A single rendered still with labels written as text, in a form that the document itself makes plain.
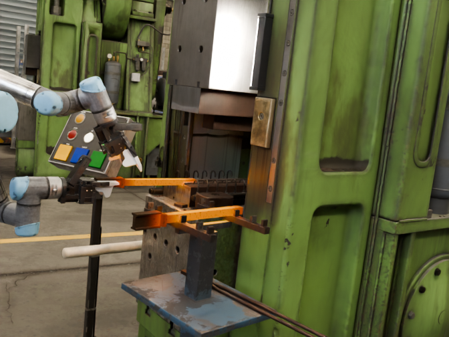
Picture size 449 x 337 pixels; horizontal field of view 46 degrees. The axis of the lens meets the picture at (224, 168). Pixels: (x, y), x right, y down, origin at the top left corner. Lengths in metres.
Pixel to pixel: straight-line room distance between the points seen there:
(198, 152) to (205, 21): 0.61
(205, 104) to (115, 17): 4.99
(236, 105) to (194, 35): 0.31
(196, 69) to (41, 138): 4.92
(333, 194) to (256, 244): 0.33
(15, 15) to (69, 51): 3.17
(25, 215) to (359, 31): 1.31
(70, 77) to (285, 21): 5.18
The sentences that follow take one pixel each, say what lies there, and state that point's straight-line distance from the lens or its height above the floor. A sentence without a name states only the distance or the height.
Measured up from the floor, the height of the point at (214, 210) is 1.01.
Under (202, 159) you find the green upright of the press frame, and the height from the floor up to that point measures 1.05.
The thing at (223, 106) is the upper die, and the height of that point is 1.30.
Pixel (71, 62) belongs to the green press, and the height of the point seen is 1.48.
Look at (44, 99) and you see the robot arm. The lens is 1.73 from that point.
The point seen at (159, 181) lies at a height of 1.00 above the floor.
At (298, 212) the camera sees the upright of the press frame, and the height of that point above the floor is 0.99.
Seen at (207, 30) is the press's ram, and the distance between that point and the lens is 1.98.
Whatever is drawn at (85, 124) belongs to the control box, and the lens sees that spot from 2.52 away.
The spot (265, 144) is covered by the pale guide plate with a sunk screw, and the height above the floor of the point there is 1.20.
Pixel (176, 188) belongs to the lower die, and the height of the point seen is 0.97.
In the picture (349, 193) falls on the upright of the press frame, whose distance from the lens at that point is 1.98.
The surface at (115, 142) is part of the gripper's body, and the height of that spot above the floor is 1.15.
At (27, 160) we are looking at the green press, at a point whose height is 0.21.
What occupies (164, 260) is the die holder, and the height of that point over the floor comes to 0.70.
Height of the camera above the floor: 1.37
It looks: 9 degrees down
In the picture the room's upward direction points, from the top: 6 degrees clockwise
